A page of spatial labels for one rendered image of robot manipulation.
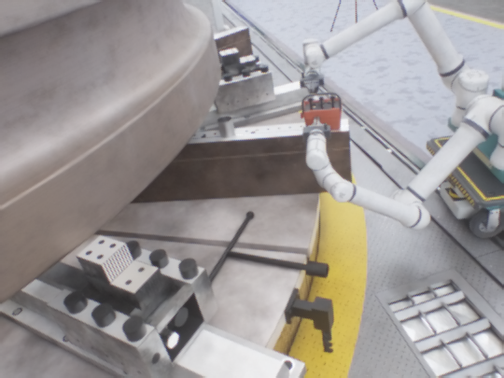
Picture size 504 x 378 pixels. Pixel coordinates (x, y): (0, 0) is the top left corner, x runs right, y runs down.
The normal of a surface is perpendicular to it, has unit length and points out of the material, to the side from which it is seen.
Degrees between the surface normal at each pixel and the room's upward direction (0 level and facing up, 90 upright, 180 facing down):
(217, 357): 0
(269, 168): 90
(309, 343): 0
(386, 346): 0
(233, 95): 90
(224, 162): 90
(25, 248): 90
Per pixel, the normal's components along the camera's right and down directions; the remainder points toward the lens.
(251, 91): 0.26, 0.51
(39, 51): 0.90, 0.11
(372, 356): -0.15, -0.82
